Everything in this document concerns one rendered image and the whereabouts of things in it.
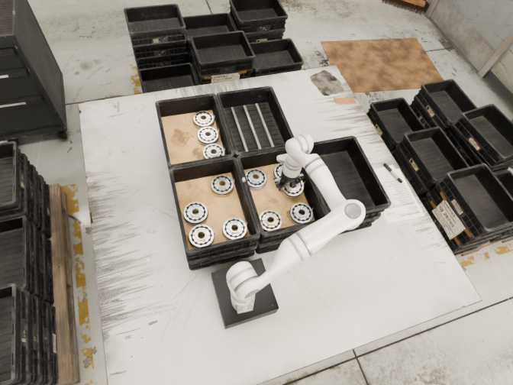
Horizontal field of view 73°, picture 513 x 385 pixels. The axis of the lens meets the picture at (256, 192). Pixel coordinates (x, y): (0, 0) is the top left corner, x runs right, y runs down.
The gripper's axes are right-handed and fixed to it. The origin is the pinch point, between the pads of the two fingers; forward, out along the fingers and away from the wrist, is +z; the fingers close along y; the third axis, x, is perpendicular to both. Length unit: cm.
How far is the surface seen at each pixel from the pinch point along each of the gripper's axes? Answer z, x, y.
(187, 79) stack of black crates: 62, 143, -23
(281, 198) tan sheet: 4.5, -3.0, -2.4
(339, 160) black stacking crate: 5.5, 11.7, 33.3
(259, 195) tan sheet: 4.4, 1.2, -11.4
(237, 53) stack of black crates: 41, 140, 15
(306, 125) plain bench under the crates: 19, 46, 31
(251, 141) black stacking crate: 5.1, 31.8, -6.7
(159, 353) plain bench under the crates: 16, -50, -66
